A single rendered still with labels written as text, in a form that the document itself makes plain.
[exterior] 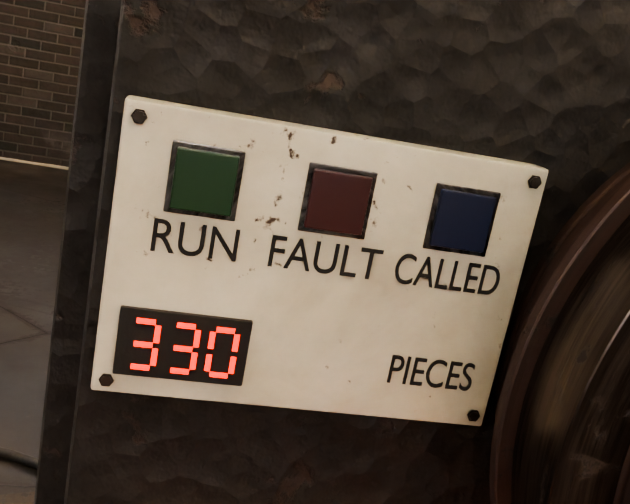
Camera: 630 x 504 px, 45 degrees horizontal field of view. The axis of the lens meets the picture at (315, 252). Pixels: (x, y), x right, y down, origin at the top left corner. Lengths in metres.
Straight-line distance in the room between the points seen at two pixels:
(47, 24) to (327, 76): 6.06
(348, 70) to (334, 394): 0.21
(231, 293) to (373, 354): 0.10
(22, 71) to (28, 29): 0.32
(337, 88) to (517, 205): 0.13
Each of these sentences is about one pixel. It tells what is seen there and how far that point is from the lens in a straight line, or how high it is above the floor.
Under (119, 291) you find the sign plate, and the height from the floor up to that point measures 1.13.
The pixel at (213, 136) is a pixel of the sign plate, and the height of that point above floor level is 1.23.
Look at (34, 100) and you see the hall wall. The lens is 6.55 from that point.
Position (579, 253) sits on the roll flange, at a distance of 0.44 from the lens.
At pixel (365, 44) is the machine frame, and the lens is 0.47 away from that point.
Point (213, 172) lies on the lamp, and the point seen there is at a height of 1.21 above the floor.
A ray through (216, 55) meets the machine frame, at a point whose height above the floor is 1.27.
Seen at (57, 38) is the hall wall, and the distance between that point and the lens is 6.49.
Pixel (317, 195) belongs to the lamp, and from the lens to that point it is 0.45.
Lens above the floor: 1.28
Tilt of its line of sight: 14 degrees down
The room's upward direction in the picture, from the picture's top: 11 degrees clockwise
